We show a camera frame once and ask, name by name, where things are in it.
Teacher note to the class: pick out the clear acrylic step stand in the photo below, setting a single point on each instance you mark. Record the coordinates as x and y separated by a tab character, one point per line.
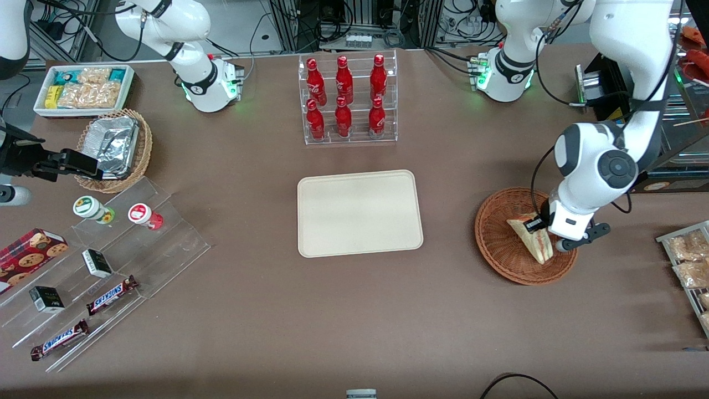
177	244

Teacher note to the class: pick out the black food warmer cabinet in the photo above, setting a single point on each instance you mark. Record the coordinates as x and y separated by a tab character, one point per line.
609	83

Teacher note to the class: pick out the Snickers chocolate bar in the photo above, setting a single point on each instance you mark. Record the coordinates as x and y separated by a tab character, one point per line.
111	295
58	339

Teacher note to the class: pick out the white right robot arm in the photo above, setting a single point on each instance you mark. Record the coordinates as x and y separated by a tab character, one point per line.
188	27

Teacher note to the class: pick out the round brown wicker basket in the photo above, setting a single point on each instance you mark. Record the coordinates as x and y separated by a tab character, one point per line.
496	244

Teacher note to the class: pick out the red plaid cookie box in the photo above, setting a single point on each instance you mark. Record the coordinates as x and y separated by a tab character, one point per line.
27	257

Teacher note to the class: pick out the triangle sandwich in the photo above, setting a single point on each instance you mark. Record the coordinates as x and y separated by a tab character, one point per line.
534	246

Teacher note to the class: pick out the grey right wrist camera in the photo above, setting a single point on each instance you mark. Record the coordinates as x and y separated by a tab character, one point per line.
14	195

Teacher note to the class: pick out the yellow snack packet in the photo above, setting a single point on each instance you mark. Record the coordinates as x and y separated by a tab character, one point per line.
52	97

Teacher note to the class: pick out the oval tan wicker basket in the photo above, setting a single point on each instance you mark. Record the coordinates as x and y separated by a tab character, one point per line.
143	149

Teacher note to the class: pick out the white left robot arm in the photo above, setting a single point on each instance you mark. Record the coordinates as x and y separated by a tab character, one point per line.
581	149

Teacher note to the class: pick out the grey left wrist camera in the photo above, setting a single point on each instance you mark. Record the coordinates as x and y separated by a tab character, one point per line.
566	244

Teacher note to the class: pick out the red lid cup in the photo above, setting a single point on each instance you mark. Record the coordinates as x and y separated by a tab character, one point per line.
139	213

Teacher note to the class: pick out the small black box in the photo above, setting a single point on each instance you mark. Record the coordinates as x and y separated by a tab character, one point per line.
47	299
97	263

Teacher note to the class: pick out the red cola bottle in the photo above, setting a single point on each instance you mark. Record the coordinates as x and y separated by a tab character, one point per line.
376	119
316	122
343	119
314	83
378	80
344	83

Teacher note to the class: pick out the silver foil container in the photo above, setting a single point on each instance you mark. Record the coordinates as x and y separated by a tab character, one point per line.
113	144

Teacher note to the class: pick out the white plastic snack bin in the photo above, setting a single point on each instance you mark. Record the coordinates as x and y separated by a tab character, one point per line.
77	113

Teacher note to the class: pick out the large clear cracker bag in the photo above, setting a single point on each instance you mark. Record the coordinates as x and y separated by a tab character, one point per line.
88	95

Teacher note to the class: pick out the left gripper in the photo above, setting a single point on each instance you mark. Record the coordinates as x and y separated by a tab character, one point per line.
544	215

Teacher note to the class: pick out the teal snack packet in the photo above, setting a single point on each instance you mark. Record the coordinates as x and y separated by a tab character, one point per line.
63	77
117	75

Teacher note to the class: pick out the small grey device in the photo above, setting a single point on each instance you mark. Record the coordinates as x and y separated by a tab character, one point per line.
361	394

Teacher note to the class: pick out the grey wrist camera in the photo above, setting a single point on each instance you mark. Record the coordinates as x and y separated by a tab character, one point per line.
566	244
14	195

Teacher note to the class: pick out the green lid cup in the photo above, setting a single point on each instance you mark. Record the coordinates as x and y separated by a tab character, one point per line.
86	206

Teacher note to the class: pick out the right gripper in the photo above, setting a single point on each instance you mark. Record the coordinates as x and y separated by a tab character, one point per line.
21	158

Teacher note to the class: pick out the small clear cracker bag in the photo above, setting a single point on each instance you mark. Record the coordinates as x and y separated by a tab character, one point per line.
94	75

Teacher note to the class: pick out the grey metal snack tray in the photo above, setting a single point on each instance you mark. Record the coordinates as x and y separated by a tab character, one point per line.
664	239

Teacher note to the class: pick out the cream plastic tray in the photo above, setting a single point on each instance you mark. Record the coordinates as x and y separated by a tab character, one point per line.
360	213

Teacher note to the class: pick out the white power strip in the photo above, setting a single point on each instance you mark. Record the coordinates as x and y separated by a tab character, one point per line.
359	40

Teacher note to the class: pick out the aluminium frame post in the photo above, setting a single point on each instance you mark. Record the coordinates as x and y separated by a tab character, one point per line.
426	25
285	27

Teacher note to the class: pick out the clear bag of crackers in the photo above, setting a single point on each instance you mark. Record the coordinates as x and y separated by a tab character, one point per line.
692	274
687	246
705	322
704	301

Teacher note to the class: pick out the clear acrylic bottle rack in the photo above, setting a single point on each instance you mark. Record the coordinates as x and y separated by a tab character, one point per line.
358	139

